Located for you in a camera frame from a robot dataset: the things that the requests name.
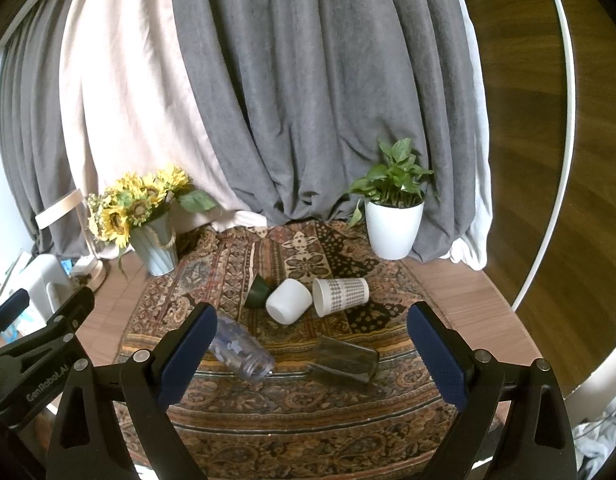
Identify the white cup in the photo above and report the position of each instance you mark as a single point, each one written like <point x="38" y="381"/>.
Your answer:
<point x="288" y="302"/>

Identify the ribbed blue-grey vase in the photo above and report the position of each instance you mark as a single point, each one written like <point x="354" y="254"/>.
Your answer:
<point x="155" y="250"/>

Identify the dark glass cup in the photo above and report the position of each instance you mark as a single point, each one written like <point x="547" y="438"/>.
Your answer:
<point x="345" y="360"/>

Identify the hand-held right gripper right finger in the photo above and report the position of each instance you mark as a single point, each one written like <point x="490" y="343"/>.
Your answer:
<point x="435" y="355"/>

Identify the green leafy plant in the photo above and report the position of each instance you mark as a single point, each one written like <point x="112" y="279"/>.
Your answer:
<point x="395" y="175"/>

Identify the clear printed plastic cup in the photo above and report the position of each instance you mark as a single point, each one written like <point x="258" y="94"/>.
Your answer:
<point x="248" y="355"/>

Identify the patterned paper cup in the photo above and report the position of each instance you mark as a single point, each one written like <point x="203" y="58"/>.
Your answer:
<point x="340" y="295"/>

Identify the wide grey curtain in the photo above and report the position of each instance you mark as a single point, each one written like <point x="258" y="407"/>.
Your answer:
<point x="313" y="85"/>

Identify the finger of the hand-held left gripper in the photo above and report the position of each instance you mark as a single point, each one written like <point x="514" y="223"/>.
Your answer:
<point x="10" y="307"/>
<point x="72" y="307"/>

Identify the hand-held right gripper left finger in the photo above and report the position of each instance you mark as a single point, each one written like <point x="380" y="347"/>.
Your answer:
<point x="190" y="350"/>

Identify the white plastic appliance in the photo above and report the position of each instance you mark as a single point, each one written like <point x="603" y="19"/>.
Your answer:
<point x="37" y="275"/>

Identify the grey white crumpled cloth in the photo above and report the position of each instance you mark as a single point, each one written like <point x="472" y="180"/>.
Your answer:
<point x="593" y="440"/>

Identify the dark green cup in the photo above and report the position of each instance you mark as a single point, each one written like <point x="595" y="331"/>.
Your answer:
<point x="258" y="292"/>

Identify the beige desk lamp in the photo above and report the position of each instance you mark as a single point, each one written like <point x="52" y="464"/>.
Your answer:
<point x="57" y="210"/>

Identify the white curtain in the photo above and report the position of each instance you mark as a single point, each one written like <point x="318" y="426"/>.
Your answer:
<point x="480" y="185"/>

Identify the beige curtain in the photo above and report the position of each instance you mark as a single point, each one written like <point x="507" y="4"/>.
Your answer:
<point x="127" y="85"/>

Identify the white hoop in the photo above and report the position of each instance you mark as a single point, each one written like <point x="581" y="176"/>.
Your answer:
<point x="568" y="85"/>

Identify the white plant pot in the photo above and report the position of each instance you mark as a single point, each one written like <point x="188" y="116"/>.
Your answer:
<point x="393" y="230"/>

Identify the patterned table cloth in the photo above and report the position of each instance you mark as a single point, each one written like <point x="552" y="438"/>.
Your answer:
<point x="313" y="420"/>

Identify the sunflower bouquet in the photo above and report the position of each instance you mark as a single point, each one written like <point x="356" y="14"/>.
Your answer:
<point x="132" y="205"/>

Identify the narrow grey curtain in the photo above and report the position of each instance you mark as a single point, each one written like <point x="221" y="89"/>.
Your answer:
<point x="32" y="135"/>

